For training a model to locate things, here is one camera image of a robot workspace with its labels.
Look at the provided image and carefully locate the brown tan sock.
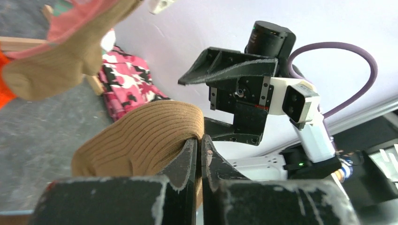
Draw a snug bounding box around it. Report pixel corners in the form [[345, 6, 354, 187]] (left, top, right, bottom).
[[1, 0, 145, 102], [70, 100, 206, 212]]

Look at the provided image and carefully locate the wooden drying rack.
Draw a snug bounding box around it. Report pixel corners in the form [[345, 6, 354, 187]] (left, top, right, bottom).
[[0, 4, 105, 96]]

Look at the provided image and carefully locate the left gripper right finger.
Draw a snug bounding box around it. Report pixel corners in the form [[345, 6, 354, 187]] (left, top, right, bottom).
[[201, 135, 360, 225]]

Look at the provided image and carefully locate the orange shirt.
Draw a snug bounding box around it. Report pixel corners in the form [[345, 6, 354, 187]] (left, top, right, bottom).
[[0, 51, 16, 109]]

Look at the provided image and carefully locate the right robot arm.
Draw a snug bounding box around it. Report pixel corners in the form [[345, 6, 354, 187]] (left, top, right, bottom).
[[178, 21, 343, 179]]

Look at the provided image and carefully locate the pink camouflage backpack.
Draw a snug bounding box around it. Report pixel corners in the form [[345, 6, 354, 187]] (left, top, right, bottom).
[[98, 45, 170, 121]]

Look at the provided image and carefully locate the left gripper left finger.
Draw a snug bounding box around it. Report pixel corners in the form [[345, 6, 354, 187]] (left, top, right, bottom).
[[29, 139, 197, 225]]

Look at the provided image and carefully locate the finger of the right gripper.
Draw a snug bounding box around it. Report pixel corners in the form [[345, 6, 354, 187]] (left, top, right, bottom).
[[204, 117, 261, 146], [178, 47, 278, 85]]

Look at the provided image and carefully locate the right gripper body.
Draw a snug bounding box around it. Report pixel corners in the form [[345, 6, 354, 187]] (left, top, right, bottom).
[[208, 20, 297, 147]]

